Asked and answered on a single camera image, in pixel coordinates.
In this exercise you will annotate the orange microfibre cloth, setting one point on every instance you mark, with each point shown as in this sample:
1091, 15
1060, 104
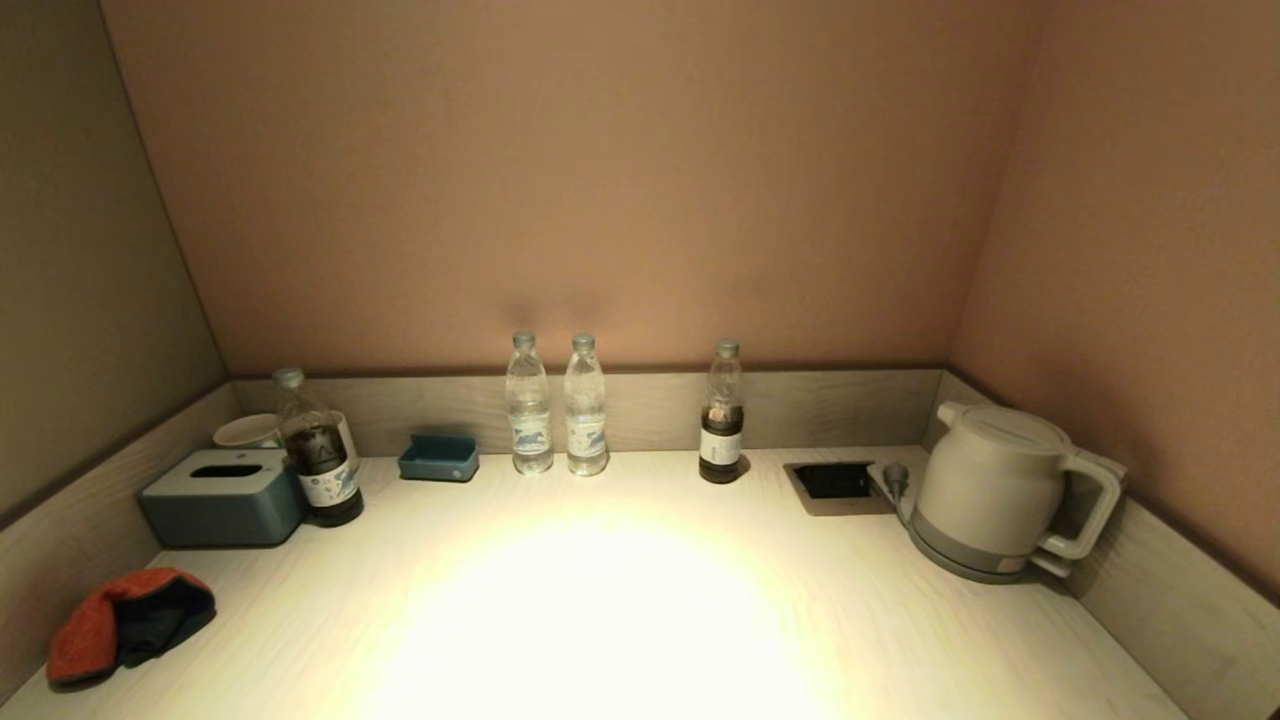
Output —
90, 630

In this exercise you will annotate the clear water bottle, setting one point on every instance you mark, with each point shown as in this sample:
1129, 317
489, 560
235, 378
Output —
529, 420
586, 420

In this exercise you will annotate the small dark drink bottle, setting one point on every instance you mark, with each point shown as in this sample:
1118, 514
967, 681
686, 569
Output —
721, 440

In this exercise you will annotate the small blue tray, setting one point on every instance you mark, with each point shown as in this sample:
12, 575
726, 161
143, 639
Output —
438, 462

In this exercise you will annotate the recessed black socket box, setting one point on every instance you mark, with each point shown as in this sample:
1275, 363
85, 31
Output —
835, 482

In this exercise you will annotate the grey power plug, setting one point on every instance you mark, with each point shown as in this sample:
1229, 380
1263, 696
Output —
896, 478

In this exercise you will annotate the large dark drink bottle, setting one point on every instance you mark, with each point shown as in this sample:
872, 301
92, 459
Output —
320, 465

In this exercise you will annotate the grey kettle base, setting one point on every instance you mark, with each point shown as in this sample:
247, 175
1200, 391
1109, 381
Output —
950, 560

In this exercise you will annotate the white electric kettle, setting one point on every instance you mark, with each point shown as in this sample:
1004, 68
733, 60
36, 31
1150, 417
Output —
990, 480

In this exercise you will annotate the white ceramic cup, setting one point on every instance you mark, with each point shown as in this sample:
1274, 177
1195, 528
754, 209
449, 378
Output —
245, 432

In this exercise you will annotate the blue tissue box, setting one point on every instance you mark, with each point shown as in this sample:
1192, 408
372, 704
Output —
220, 510

